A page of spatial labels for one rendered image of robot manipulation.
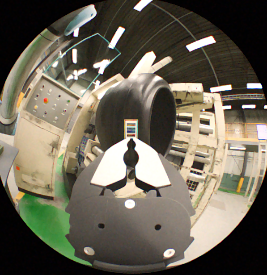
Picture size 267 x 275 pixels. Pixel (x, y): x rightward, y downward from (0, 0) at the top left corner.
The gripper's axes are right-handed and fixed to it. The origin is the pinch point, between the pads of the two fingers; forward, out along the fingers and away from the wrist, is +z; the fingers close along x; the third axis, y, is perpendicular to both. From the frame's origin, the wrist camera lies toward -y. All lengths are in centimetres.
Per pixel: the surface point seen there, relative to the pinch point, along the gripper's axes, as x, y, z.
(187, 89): 52, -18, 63
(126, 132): -1.7, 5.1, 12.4
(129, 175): -0.8, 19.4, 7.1
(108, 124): -8.8, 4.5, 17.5
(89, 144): -26.8, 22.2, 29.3
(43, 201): -99, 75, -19
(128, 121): -1.1, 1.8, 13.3
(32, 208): -97, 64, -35
